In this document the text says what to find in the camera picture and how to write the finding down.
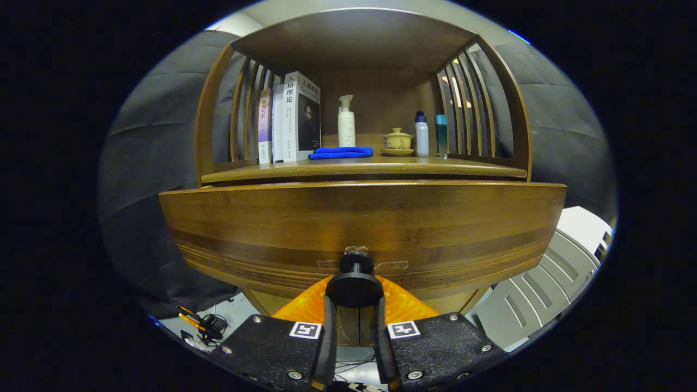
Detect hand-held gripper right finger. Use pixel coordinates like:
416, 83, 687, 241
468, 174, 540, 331
374, 275, 508, 391

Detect yellow lidded teacup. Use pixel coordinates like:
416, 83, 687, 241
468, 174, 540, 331
383, 128, 413, 150

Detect thin white book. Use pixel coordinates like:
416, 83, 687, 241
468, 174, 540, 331
272, 83, 286, 162

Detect purple spine book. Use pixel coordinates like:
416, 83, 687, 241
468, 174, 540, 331
258, 89, 274, 165

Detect clear blue bottle teal cap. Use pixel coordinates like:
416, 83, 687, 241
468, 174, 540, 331
435, 114, 448, 159

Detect white bottle blue cap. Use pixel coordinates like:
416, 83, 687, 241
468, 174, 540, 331
415, 111, 430, 158

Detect white pump bottle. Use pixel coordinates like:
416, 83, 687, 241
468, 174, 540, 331
338, 95, 356, 148

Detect black backdrop cloth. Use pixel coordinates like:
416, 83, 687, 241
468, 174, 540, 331
98, 30, 617, 319

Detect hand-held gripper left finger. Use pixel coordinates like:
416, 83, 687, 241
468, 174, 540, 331
210, 275, 338, 391

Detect blue folded cloth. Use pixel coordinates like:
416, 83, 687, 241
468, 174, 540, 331
308, 146, 374, 160

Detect wooden countertop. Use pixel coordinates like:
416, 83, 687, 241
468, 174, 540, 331
200, 156, 528, 185

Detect black floor cables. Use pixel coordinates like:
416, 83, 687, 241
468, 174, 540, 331
335, 348, 382, 382

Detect white portrait cover book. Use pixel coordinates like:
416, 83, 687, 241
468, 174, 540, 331
283, 71, 322, 162

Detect wooden drawer with black knob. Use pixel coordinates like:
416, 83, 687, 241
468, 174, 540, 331
159, 181, 567, 309

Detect orange black tool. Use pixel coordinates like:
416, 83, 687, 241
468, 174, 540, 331
177, 306, 203, 332

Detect wooden cabinet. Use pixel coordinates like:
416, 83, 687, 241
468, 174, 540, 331
194, 8, 533, 349

